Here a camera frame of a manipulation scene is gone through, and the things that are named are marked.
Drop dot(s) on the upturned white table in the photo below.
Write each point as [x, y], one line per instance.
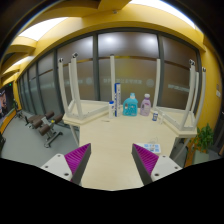
[77, 110]
[179, 94]

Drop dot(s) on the green potted plant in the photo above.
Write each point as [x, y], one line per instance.
[202, 142]

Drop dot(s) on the tall blue white box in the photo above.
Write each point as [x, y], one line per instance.
[117, 88]

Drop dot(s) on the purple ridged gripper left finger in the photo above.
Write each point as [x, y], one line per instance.
[71, 166]

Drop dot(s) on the small blue can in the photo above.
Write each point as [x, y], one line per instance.
[155, 116]

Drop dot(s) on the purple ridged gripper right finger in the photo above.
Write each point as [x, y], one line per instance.
[152, 167]

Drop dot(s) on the pink detergent bottle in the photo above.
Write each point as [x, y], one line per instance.
[145, 105]

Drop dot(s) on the upturned white table left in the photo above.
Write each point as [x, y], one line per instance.
[77, 110]

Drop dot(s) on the brown padded exercise bench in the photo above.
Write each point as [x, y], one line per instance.
[45, 125]

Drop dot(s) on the blue detergent bottle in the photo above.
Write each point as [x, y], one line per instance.
[130, 106]

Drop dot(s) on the white power strip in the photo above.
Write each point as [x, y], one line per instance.
[154, 148]

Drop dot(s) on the small white bottle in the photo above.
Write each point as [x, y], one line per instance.
[111, 109]

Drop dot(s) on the upturned white table right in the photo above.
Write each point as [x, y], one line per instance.
[179, 94]

